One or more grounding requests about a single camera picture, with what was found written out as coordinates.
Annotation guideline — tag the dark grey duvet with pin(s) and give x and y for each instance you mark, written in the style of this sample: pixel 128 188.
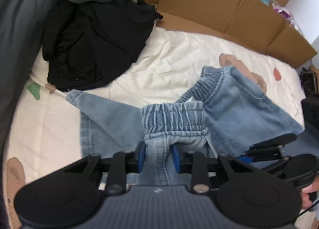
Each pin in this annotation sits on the dark grey duvet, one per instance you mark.
pixel 22 24

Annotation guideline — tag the black garment pile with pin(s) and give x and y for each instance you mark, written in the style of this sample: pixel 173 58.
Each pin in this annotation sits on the black garment pile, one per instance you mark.
pixel 88 45

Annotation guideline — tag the purple white packaging bag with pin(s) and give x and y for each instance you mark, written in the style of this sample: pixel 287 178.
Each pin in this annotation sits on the purple white packaging bag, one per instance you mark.
pixel 287 15

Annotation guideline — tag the flattened brown cardboard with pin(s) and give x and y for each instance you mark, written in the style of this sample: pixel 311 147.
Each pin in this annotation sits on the flattened brown cardboard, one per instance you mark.
pixel 249 23

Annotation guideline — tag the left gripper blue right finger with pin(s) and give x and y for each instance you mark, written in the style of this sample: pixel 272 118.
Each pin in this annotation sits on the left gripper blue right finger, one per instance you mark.
pixel 176 158

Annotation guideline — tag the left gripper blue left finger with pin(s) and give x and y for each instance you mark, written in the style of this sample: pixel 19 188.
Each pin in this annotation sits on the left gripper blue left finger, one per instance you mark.
pixel 141 156

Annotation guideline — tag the light blue denim jeans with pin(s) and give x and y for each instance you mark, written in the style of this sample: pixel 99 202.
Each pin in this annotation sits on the light blue denim jeans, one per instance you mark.
pixel 224 112

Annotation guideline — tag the cream bear print bedsheet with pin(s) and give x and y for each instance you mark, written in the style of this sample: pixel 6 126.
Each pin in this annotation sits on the cream bear print bedsheet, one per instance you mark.
pixel 45 132

